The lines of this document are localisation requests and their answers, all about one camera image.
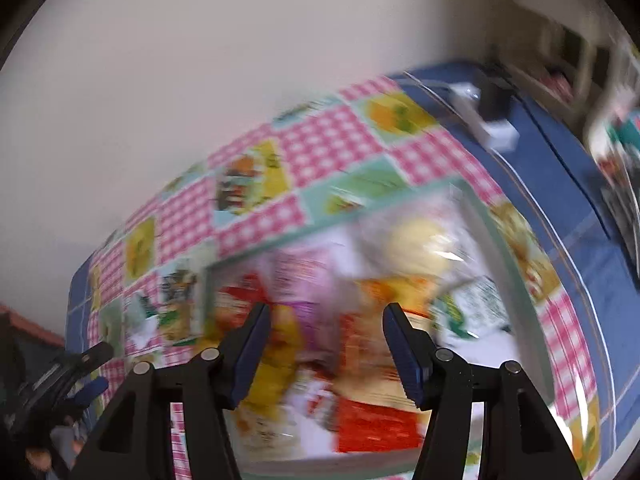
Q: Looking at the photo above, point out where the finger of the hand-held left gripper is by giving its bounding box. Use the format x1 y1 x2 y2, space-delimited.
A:
67 377 110 407
65 341 115 373

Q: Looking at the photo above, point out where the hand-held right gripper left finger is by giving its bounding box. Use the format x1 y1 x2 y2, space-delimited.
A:
70 302 273 480

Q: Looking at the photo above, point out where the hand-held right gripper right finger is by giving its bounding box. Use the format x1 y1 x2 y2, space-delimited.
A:
382 302 583 480

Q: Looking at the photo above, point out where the yellow snack packet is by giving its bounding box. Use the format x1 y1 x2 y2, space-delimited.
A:
240 305 306 411

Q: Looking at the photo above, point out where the red orange snack packet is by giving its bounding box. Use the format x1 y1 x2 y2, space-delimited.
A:
215 275 273 341

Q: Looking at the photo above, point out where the long red snack packet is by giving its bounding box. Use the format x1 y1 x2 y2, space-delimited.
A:
337 397 431 453

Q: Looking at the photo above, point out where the green white snack packet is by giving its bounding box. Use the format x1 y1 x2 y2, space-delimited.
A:
432 280 511 341

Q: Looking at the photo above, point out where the purple-wrapped pale bun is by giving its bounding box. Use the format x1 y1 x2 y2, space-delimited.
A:
270 250 351 356

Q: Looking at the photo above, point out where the clear-wrapped yellow bun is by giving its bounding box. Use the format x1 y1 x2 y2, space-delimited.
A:
357 195 493 286

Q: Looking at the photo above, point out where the white shallow box teal rim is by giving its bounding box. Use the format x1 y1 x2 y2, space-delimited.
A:
205 176 556 476

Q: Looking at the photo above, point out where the pink checkered printed tablecloth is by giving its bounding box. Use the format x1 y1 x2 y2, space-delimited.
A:
87 75 601 480

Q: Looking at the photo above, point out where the white power strip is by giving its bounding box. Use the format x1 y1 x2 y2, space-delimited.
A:
447 82 518 150

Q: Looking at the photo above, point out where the checkered fruit pattern tablecloth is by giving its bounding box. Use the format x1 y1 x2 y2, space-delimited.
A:
65 60 640 466

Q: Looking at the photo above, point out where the black charger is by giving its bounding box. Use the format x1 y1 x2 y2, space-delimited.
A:
475 71 515 123

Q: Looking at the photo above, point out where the teal plastic case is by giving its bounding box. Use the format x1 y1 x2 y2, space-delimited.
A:
602 110 640 161

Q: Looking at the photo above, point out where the white chair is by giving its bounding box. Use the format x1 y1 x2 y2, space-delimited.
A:
510 0 640 131

